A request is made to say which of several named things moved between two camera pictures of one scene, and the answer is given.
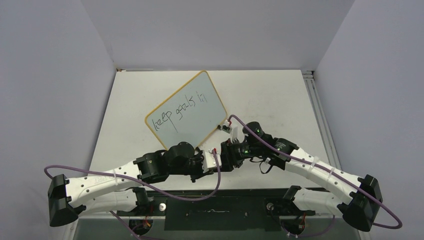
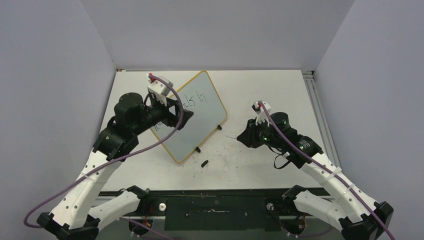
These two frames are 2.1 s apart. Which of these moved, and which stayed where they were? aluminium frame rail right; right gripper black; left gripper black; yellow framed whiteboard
Moved: left gripper black; right gripper black
Stayed: yellow framed whiteboard; aluminium frame rail right
